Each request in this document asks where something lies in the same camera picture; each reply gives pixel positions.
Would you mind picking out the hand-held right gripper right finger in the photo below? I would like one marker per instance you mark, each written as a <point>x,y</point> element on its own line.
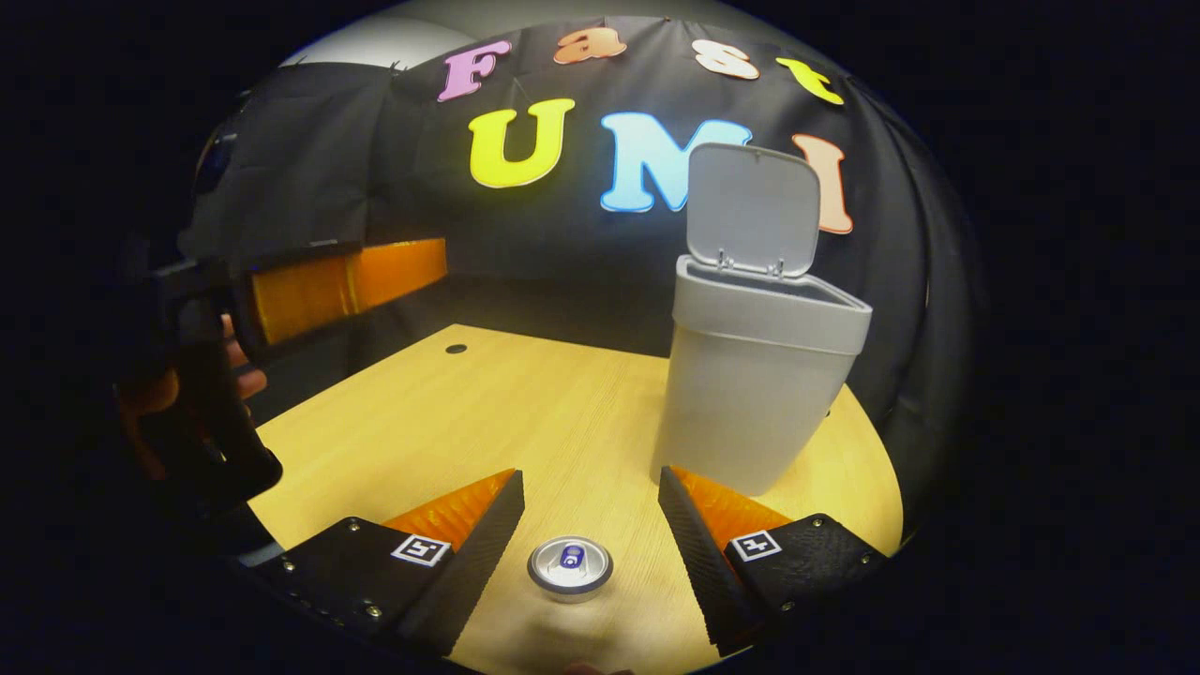
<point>698,562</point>

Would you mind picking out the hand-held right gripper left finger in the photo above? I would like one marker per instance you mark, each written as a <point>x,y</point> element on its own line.
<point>473,572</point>

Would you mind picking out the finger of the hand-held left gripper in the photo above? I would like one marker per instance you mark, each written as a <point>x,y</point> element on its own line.
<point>319,291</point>

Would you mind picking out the blue pop can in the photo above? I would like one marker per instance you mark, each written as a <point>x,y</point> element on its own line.
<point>570,572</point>

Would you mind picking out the white desktop garbage bin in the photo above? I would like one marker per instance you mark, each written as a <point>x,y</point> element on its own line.
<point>750,403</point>

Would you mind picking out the wooden desktop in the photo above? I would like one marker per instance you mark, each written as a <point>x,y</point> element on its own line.
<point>525,422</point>

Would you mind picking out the black backdrop cloth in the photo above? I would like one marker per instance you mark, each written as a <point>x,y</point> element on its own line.
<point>562,253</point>

